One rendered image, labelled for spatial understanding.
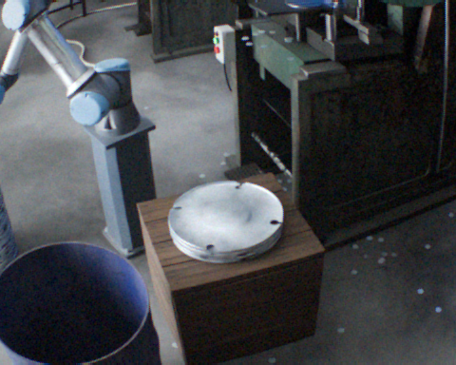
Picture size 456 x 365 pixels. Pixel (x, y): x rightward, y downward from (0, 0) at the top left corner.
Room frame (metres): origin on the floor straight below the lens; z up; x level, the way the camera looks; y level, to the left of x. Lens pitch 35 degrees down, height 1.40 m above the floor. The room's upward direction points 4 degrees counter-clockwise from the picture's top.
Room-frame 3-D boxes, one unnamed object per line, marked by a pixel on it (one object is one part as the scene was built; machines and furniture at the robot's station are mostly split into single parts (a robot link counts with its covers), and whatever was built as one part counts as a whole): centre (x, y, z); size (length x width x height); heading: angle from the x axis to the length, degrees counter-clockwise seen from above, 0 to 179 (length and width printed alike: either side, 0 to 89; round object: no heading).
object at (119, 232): (1.73, 0.33, 0.23); 0.19 x 0.19 x 0.45; 35
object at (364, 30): (1.80, -0.46, 0.76); 0.17 x 0.06 x 0.10; 20
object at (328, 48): (1.96, -0.41, 0.68); 0.45 x 0.30 x 0.06; 20
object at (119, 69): (1.73, 0.34, 0.62); 0.13 x 0.12 x 0.14; 164
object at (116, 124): (1.73, 0.33, 0.50); 0.15 x 0.15 x 0.10
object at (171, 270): (1.32, 0.01, 0.18); 0.40 x 0.38 x 0.35; 106
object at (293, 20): (1.90, -0.24, 0.72); 0.25 x 0.14 x 0.14; 110
